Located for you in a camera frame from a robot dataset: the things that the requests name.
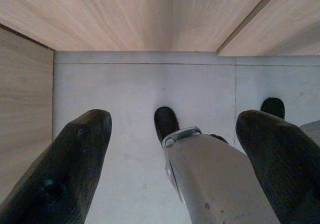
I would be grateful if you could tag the wide wood cabinet door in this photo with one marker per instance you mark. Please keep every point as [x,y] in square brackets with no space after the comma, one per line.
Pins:
[137,16]

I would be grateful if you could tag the narrow wood cabinet door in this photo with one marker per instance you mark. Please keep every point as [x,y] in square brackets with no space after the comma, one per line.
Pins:
[287,26]

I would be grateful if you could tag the white cabinet plinth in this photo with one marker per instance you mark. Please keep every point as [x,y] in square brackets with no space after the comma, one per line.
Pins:
[150,57]

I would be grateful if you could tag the black left robot foot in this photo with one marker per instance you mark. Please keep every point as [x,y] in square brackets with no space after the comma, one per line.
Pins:
[165,121]

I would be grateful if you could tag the black robot foot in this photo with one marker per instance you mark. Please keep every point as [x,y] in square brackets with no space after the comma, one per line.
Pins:
[272,107]
[165,121]

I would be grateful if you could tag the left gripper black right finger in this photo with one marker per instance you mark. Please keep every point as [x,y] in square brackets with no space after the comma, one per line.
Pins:
[282,164]

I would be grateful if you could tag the wood cabinet side panel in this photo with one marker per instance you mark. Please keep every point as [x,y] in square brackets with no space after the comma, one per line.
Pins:
[22,104]

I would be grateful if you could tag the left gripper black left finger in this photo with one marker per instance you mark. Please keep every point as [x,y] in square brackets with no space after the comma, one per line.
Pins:
[55,179]

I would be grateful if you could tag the black right robot foot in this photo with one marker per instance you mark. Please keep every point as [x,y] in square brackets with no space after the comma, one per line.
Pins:
[272,107]

